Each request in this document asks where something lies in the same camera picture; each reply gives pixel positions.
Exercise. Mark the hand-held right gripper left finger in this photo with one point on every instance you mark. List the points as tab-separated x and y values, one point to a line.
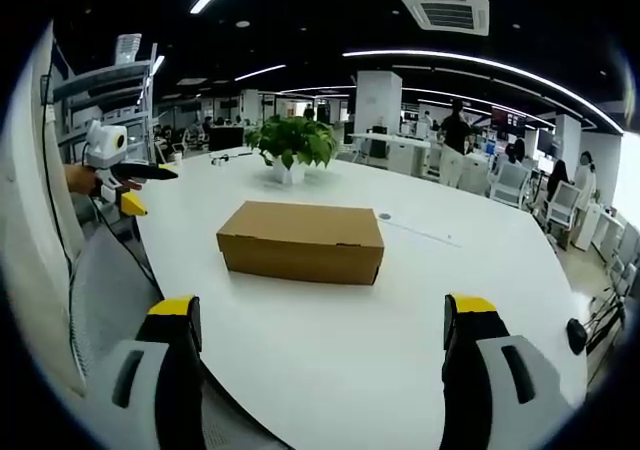
145	400

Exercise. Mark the white office chair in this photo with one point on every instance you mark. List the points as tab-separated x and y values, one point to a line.
562	205
511	182

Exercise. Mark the white paper cup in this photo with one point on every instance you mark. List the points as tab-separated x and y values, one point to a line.
176	158

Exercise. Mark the green potted plant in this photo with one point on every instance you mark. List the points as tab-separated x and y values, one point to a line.
295	137

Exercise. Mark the ceiling air conditioner vent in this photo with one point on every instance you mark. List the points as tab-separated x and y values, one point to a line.
445	14

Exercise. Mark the white headset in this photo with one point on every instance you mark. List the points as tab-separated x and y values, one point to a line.
222	158

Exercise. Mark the black computer mouse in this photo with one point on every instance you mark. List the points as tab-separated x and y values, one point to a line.
576	336

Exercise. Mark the black computer monitor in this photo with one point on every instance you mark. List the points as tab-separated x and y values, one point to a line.
225	139

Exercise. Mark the grey round table disc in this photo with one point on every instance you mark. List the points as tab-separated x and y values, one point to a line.
385	216

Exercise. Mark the person's left hand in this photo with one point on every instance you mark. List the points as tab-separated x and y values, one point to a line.
82	177

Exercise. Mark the brown cardboard shoe box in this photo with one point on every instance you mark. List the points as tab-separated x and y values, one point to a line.
300	245

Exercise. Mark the grey metal storage rack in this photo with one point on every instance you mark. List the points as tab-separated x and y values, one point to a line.
100	95

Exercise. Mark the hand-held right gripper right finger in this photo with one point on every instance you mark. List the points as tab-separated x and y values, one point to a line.
500	395

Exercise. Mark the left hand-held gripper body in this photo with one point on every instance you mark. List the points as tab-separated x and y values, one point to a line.
102	145

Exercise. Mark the white plant pot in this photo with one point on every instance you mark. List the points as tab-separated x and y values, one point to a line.
288	172

